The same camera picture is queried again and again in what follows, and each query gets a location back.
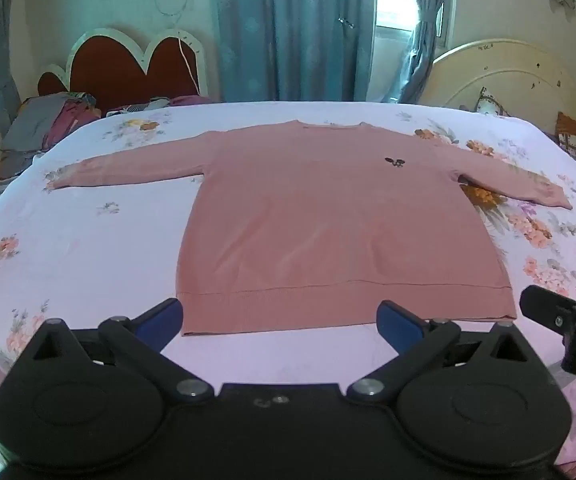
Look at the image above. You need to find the magenta pillow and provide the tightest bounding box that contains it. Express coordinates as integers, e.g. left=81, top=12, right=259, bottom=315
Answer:
left=169, top=94, right=214, bottom=107

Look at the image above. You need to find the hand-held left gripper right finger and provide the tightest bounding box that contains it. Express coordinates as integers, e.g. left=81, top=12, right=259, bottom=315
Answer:
left=347, top=300, right=541, bottom=406

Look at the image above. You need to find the tied blue curtain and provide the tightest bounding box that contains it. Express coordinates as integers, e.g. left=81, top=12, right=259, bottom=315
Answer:
left=398, top=0, right=461, bottom=106

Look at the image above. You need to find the striped patterned cloth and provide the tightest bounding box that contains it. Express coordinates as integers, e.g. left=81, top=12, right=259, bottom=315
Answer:
left=105, top=99, right=172, bottom=117

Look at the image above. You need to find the floral bedsheet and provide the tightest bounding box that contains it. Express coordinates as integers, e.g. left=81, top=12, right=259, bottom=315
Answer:
left=0, top=101, right=576, bottom=466

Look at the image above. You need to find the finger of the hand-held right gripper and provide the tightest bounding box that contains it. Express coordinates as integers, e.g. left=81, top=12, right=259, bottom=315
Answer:
left=519, top=285, right=576, bottom=328

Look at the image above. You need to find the wide blue curtain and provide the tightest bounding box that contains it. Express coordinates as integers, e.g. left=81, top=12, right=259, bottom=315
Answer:
left=215, top=0, right=379, bottom=103

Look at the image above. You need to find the white floral pillow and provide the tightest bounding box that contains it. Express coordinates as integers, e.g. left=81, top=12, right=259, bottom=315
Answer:
left=475, top=87, right=511, bottom=118

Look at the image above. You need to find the cream headboard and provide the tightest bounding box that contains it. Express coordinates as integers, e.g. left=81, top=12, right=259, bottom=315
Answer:
left=430, top=38, right=576, bottom=131

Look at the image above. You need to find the pink long-sleeved sweater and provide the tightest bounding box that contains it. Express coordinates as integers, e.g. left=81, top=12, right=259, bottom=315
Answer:
left=48, top=120, right=574, bottom=337

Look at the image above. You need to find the white cable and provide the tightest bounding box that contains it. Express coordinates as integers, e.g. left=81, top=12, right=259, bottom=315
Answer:
left=155, top=0, right=201, bottom=96

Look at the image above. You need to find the red headboard with white trim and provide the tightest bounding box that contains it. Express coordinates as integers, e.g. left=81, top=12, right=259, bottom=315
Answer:
left=37, top=27, right=206, bottom=113

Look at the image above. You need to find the pile of clothes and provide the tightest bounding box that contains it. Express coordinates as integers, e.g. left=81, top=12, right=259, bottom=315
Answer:
left=0, top=91, right=104, bottom=181

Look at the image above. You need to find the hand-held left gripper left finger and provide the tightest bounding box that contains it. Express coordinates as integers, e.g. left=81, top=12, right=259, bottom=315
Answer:
left=30, top=298, right=215, bottom=404

